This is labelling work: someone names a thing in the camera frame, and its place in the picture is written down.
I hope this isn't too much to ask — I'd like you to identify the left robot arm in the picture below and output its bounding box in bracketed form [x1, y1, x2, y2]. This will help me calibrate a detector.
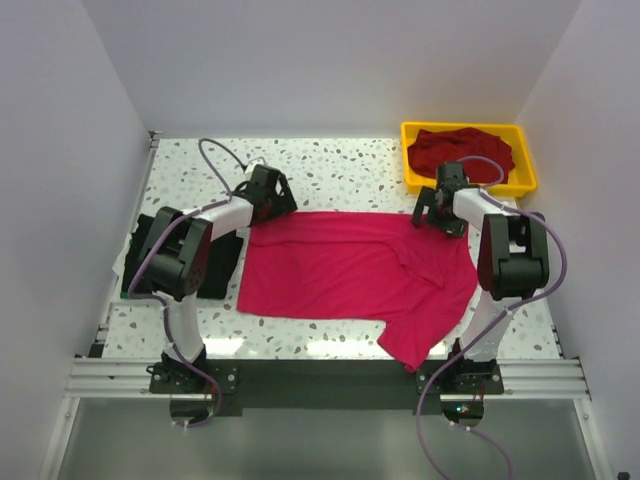
[126, 163, 297, 395]

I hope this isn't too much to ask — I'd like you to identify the dark red t shirt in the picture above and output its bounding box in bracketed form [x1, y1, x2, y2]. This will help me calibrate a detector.
[407, 127, 515, 183]

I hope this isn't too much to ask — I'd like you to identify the yellow plastic bin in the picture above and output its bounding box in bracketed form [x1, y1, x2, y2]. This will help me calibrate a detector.
[400, 121, 538, 198]

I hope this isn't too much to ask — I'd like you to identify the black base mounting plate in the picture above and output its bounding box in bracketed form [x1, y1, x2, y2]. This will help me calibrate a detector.
[146, 359, 505, 420]

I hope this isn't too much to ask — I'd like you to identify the folded black t shirt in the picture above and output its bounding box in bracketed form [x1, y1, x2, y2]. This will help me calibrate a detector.
[133, 207, 243, 300]

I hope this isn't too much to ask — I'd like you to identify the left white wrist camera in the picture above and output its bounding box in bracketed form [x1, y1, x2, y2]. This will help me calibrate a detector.
[244, 157, 266, 180]

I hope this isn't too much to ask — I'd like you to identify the aluminium table frame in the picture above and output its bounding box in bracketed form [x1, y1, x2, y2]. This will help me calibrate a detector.
[41, 136, 594, 479]

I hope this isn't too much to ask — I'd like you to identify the pink t shirt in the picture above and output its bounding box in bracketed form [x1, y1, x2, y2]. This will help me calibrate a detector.
[237, 212, 477, 372]

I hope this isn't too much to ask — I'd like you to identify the white folded t shirt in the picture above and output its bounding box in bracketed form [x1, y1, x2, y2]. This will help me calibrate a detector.
[112, 243, 130, 279]

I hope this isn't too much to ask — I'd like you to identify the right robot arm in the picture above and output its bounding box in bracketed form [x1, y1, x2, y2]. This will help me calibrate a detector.
[411, 157, 550, 395]

